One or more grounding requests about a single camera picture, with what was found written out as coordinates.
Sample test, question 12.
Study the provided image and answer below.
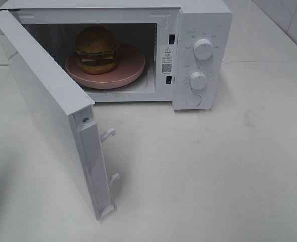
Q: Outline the white round door button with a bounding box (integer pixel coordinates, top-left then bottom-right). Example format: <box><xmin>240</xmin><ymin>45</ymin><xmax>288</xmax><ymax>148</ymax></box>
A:
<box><xmin>186</xmin><ymin>94</ymin><xmax>202</xmax><ymax>107</ymax></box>

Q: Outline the pink round plate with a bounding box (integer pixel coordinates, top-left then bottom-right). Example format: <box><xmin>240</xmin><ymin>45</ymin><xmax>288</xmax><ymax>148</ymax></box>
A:
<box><xmin>65</xmin><ymin>43</ymin><xmax>146</xmax><ymax>89</ymax></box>

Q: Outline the white microwave door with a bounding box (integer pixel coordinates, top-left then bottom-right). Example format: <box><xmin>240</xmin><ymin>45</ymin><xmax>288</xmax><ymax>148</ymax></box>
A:
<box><xmin>0</xmin><ymin>10</ymin><xmax>119</xmax><ymax>219</ymax></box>

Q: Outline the toy burger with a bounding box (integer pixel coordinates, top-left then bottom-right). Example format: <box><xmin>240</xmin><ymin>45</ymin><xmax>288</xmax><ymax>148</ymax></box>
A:
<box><xmin>75</xmin><ymin>26</ymin><xmax>119</xmax><ymax>75</ymax></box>

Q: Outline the white upper microwave knob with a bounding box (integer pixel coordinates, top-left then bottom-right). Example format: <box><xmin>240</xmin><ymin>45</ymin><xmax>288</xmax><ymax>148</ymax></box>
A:
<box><xmin>192</xmin><ymin>37</ymin><xmax>214</xmax><ymax>61</ymax></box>

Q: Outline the white adjacent table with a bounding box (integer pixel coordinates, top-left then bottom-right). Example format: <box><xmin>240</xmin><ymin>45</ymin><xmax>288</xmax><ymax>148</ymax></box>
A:
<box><xmin>223</xmin><ymin>1</ymin><xmax>297</xmax><ymax>62</ymax></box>

